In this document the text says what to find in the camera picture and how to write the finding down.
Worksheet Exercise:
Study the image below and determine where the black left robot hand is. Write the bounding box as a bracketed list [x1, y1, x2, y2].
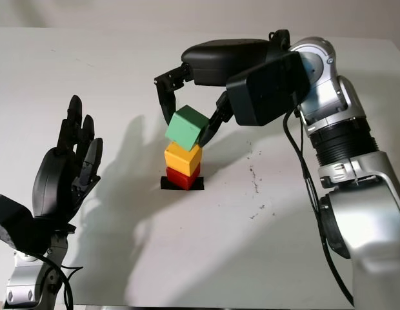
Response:
[31, 94, 104, 234]

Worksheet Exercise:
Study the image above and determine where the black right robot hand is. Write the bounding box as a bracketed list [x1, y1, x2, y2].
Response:
[154, 37, 275, 148]

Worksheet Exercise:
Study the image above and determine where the green wooden block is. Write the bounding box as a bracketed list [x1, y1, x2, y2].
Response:
[165, 105, 210, 152]

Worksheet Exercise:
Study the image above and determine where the yellow wooden block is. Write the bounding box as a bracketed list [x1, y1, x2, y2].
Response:
[164, 141, 201, 177]

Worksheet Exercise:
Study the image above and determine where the red wooden block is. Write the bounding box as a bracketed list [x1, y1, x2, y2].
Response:
[166, 166, 201, 191]

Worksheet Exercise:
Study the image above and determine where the black tape strip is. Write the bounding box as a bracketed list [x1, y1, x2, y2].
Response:
[160, 176, 205, 191]

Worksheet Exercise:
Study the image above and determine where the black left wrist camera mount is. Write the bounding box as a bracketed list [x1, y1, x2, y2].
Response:
[0, 194, 53, 256]

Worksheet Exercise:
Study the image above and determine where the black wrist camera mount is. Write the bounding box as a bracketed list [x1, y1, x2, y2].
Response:
[0, 194, 53, 256]
[225, 50, 311, 127]

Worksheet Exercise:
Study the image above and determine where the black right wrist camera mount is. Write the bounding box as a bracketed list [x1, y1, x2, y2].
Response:
[225, 50, 311, 127]

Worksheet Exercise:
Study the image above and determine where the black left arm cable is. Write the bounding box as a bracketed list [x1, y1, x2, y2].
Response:
[34, 253, 85, 310]

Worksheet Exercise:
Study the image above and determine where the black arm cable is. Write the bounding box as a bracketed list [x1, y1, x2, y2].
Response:
[267, 28, 355, 306]
[34, 253, 85, 310]

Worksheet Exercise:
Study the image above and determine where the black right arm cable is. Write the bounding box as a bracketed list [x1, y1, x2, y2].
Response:
[267, 28, 355, 306]

